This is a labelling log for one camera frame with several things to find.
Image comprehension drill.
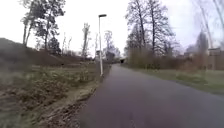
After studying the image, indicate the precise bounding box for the row of distant trees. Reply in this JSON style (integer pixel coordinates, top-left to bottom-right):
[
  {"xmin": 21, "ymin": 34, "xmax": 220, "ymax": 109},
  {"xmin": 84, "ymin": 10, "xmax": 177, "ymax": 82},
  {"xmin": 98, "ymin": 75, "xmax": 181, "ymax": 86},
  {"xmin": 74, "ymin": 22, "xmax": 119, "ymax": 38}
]
[{"xmin": 61, "ymin": 22, "xmax": 123, "ymax": 63}]

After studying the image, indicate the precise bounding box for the grey asphalt path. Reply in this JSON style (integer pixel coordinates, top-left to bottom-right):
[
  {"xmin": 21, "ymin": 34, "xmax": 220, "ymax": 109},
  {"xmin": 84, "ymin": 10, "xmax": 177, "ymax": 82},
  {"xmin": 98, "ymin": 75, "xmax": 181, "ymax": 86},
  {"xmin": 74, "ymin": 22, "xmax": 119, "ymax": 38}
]
[{"xmin": 77, "ymin": 63, "xmax": 224, "ymax": 128}]

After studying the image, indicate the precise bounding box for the grass strip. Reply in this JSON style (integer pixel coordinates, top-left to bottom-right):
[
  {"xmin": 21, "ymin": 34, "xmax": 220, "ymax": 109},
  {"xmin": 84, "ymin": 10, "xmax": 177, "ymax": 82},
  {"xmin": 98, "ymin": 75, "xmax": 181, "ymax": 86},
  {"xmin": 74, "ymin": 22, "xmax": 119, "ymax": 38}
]
[{"xmin": 123, "ymin": 65, "xmax": 224, "ymax": 96}]

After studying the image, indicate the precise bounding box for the grassy embankment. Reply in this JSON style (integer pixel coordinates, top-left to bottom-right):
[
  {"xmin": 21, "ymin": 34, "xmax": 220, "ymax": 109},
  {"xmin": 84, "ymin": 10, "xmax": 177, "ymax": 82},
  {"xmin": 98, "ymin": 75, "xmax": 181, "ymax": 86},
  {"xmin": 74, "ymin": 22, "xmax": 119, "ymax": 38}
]
[{"xmin": 0, "ymin": 37, "xmax": 91, "ymax": 69}]

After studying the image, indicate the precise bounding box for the group of bare trees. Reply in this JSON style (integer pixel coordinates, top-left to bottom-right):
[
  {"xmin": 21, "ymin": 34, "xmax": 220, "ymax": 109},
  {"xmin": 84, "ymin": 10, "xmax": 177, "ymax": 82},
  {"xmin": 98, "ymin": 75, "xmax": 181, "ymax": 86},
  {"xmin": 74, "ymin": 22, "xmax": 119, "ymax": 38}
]
[{"xmin": 124, "ymin": 0, "xmax": 178, "ymax": 58}]

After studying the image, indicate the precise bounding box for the brown hedge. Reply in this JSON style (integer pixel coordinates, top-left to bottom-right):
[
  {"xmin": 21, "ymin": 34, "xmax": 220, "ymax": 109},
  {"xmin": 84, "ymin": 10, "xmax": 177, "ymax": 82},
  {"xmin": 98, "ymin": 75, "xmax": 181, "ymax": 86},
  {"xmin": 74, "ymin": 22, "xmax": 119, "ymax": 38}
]
[{"xmin": 126, "ymin": 48, "xmax": 224, "ymax": 71}]

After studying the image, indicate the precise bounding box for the grass verge with dirt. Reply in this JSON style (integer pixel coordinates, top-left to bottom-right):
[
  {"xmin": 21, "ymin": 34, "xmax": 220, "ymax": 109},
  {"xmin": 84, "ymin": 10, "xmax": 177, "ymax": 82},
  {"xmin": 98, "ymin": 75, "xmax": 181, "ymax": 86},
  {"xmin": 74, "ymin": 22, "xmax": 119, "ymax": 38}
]
[{"xmin": 0, "ymin": 63, "xmax": 112, "ymax": 128}]

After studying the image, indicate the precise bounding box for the building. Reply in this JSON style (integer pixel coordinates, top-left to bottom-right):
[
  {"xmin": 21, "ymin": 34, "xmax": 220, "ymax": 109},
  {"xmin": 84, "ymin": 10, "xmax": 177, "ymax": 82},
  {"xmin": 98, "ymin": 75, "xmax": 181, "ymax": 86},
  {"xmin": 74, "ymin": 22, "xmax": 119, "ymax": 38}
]
[{"xmin": 207, "ymin": 47, "xmax": 224, "ymax": 70}]

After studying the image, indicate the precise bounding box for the group of pine trees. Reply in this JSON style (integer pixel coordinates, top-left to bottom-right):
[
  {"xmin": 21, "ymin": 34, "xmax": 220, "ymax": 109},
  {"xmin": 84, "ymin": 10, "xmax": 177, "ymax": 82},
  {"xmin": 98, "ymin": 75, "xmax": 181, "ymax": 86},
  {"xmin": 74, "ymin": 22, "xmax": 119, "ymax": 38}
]
[{"xmin": 19, "ymin": 0, "xmax": 67, "ymax": 55}]

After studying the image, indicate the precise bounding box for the grey street lamp pole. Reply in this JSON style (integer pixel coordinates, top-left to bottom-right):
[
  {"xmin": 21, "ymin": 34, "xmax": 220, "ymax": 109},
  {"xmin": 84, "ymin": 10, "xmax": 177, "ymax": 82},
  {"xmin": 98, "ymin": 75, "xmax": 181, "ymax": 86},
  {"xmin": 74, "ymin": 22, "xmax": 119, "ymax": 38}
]
[{"xmin": 97, "ymin": 13, "xmax": 108, "ymax": 77}]

